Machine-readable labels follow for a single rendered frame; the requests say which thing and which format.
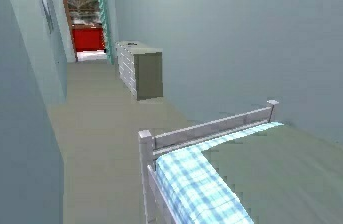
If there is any red cabinet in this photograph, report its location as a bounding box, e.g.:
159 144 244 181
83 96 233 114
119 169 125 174
71 27 106 53

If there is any teal room door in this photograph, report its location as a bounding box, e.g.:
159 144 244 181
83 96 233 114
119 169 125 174
98 0 116 65

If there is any white framed bed checked blanket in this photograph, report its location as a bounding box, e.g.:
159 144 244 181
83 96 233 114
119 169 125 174
137 99 343 224

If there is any grey framed wall picture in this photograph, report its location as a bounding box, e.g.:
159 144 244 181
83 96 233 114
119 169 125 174
40 0 55 34

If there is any white chest of drawers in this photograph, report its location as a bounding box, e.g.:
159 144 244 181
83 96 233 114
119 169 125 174
115 40 164 102

